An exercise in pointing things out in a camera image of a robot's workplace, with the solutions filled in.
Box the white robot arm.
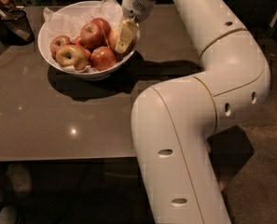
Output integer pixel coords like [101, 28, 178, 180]
[121, 0, 270, 224]

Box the grey shoe bottom left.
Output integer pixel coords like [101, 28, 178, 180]
[0, 188, 21, 224]

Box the red apple front centre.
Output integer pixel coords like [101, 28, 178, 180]
[90, 46, 117, 71]

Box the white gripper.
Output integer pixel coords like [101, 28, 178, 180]
[116, 0, 155, 53]

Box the white paper liner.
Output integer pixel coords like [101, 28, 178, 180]
[37, 0, 122, 71]

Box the red apple back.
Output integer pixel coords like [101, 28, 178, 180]
[91, 18, 111, 36]

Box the red apple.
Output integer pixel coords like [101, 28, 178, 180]
[49, 35, 72, 58]
[91, 18, 111, 36]
[80, 22, 105, 49]
[90, 46, 117, 71]

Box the black mesh cup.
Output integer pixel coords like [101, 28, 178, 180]
[0, 10, 35, 46]

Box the red apple far left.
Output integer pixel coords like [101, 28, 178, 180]
[49, 35, 72, 58]

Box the yellow-red apple front left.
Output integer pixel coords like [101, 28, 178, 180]
[56, 45, 89, 71]

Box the red apple top centre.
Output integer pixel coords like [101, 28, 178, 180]
[80, 22, 105, 49]

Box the white shoe under table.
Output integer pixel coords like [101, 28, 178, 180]
[6, 163, 33, 198]

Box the white ceramic bowl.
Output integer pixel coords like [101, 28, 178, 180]
[37, 0, 141, 81]

